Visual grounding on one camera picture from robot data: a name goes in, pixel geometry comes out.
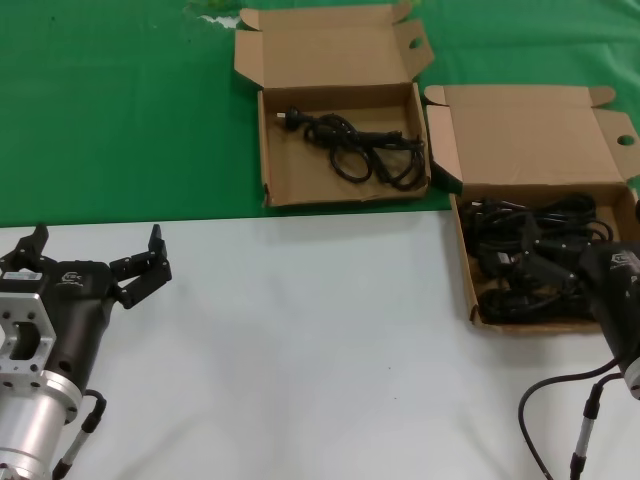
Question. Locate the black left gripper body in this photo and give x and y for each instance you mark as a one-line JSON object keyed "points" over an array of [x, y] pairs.
{"points": [[80, 325]]}

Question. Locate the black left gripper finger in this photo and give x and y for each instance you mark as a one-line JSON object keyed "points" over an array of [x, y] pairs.
{"points": [[30, 250], [145, 275]]}

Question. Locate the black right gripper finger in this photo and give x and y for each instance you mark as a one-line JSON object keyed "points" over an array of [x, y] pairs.
{"points": [[557, 246], [547, 272]]}

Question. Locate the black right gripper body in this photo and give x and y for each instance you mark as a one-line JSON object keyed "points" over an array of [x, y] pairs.
{"points": [[612, 300]]}

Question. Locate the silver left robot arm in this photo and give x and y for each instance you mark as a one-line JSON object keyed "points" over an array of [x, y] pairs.
{"points": [[30, 425]]}

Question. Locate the open cardboard parts box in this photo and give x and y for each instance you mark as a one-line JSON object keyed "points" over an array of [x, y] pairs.
{"points": [[525, 135]]}

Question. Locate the cardboard box with torn corner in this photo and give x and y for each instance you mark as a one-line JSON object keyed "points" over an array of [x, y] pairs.
{"points": [[300, 165]]}

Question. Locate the green tablecloth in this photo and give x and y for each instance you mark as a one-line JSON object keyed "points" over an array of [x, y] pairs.
{"points": [[125, 125]]}

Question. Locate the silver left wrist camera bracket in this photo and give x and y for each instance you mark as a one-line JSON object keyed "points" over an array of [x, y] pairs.
{"points": [[43, 320]]}

